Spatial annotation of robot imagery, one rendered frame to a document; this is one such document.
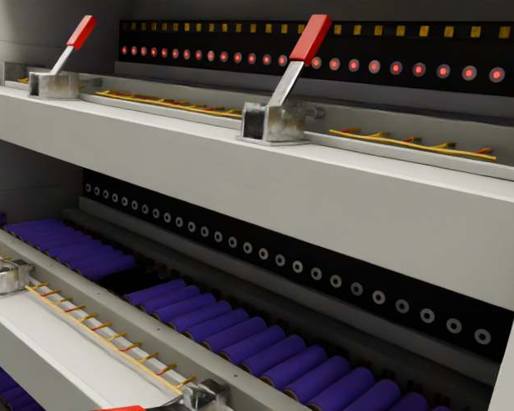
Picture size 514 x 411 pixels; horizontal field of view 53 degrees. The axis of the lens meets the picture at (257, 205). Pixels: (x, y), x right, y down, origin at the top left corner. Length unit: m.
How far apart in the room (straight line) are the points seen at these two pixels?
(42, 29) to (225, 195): 0.46
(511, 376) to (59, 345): 0.33
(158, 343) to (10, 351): 0.14
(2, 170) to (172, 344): 0.39
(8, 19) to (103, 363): 0.44
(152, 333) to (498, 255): 0.26
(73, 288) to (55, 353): 0.08
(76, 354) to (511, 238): 0.32
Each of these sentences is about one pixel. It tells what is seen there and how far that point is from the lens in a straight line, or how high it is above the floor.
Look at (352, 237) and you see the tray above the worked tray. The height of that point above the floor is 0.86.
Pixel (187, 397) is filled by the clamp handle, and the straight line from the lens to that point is 0.33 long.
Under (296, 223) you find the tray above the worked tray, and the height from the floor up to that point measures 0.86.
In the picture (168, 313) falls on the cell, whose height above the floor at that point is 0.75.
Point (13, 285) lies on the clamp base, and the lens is 0.54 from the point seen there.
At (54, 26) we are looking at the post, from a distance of 0.73.
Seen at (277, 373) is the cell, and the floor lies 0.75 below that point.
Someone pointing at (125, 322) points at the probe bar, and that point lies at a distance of 0.43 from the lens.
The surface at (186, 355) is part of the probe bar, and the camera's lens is 0.38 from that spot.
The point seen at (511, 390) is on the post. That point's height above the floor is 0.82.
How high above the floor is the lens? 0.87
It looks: 2 degrees down
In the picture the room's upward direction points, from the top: 15 degrees clockwise
